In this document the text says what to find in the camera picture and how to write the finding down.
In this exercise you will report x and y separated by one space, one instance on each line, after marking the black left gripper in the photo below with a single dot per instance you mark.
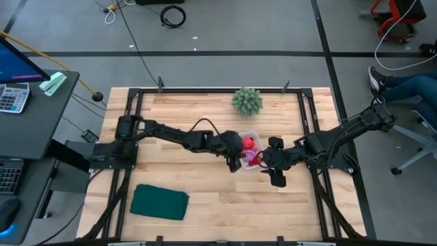
233 153

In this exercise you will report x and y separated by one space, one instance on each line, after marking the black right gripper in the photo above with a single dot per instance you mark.
281 159

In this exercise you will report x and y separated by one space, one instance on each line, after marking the pink white striped gourd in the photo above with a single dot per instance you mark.
250 155

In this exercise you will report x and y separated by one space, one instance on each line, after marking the small red fruit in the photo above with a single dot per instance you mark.
255 162

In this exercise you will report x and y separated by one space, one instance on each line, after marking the red bell pepper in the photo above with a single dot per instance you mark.
248 143

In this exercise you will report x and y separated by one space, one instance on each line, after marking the clear plastic tupperware container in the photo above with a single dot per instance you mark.
256 136

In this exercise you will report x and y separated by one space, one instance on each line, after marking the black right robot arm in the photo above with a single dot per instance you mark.
341 131

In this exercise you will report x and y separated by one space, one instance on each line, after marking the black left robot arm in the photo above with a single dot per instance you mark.
170 133

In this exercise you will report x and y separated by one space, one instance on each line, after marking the green plant in white pot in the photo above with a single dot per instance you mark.
247 102

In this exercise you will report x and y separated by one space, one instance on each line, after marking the folded green cloth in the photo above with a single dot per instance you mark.
158 202

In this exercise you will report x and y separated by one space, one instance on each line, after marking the black power brick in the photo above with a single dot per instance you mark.
90 136

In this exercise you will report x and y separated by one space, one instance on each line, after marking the grey office chair base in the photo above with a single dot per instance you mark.
428 147

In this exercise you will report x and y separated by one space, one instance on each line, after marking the person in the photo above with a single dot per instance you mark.
409 85

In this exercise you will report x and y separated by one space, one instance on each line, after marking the person's shoe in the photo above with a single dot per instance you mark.
428 49

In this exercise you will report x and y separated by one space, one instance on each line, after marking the black side desk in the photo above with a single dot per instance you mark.
41 130

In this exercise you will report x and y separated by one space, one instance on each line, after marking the mint green stapler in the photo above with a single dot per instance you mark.
53 83

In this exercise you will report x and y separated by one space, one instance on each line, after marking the black lower desk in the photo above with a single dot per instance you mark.
34 191

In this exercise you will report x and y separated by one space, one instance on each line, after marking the black keyboard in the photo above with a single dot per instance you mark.
9 177

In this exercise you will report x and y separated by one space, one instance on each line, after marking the grey desk calculator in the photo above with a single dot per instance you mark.
13 98

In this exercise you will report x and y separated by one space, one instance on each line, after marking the black computer mouse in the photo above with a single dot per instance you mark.
8 213

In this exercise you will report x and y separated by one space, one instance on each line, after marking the computer monitor with blue screen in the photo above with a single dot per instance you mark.
17 65

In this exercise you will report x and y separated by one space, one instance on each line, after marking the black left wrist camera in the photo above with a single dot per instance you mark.
232 138

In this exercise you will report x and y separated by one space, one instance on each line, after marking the red frame rolling cart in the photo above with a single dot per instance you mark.
411 10

